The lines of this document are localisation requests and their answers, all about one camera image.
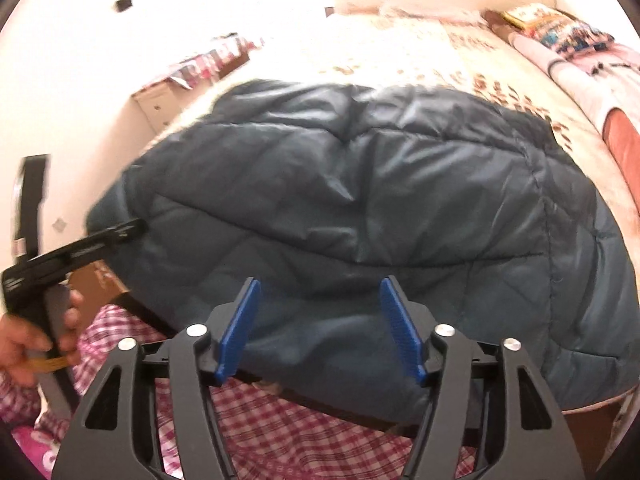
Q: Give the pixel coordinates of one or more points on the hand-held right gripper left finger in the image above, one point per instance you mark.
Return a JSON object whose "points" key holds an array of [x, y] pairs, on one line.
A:
{"points": [[239, 330]]}

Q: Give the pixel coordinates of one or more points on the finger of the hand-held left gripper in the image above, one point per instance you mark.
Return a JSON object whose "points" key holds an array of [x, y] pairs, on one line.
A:
{"points": [[100, 241]]}

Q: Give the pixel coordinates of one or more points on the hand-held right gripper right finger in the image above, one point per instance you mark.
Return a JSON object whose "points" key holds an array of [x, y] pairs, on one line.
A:
{"points": [[400, 330]]}

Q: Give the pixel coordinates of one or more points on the dark quilted puffer jacket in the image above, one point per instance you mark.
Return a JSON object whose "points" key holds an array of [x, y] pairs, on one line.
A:
{"points": [[360, 200]]}

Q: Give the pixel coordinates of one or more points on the person's left hand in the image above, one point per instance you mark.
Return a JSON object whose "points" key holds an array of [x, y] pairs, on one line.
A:
{"points": [[22, 350]]}

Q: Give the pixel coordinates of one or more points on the person's pink plaid pajamas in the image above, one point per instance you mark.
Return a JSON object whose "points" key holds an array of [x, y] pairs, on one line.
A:
{"points": [[280, 430]]}

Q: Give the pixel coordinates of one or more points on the white nightstand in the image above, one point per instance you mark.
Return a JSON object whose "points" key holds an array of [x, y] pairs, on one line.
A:
{"points": [[155, 105]]}

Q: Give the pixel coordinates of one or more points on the pink plaid cloth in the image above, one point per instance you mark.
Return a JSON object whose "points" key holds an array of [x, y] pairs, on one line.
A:
{"points": [[210, 60]]}

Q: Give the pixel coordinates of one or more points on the pink and coral blanket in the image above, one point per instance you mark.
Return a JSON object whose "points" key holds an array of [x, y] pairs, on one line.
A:
{"points": [[590, 85]]}

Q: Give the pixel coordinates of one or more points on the brown plush toy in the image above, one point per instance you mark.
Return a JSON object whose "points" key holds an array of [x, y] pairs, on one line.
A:
{"points": [[494, 20]]}

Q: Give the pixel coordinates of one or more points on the yellow printed cushion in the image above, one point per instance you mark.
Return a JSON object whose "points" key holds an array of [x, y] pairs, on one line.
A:
{"points": [[527, 15]]}

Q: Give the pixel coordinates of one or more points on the colourful printed pillow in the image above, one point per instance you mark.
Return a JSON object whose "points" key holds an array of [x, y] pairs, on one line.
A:
{"points": [[570, 35]]}

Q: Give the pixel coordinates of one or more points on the black wall switch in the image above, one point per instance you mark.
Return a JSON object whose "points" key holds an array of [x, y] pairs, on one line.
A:
{"points": [[123, 3]]}

